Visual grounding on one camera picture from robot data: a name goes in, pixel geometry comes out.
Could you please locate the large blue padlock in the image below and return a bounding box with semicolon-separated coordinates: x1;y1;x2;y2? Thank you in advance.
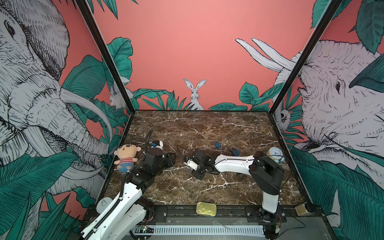
231;147;241;157

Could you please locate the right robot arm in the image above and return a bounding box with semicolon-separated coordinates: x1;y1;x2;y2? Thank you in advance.
184;147;285;223

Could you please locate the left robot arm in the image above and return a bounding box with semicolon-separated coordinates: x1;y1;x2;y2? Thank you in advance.
80;148;176;240

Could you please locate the plush doll toy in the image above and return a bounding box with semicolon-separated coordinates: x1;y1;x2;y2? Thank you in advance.
114;144;142;173

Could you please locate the gold tin can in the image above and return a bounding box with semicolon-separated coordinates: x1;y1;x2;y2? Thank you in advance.
196;202;217;217

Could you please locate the small round clock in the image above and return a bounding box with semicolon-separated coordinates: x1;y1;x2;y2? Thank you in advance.
266;147;285;163

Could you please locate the beige small block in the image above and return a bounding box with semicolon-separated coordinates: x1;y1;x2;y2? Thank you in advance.
295;204;312;217

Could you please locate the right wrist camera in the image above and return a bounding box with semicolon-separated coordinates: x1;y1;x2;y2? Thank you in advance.
186;159;199;171

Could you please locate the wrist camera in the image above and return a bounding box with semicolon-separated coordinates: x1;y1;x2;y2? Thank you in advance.
150;140;164;150
186;159;199;171

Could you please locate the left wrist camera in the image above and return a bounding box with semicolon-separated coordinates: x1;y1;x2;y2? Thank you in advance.
150;140;164;150

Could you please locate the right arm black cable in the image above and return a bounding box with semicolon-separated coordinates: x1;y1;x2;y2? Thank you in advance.
176;144;193;160

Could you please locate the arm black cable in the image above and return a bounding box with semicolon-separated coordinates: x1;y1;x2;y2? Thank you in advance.
176;144;193;160
144;129;154;155

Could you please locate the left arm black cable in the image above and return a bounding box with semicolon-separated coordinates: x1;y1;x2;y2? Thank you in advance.
144;129;154;155

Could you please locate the white perforated rail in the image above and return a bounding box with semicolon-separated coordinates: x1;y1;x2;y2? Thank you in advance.
133;225;265;237

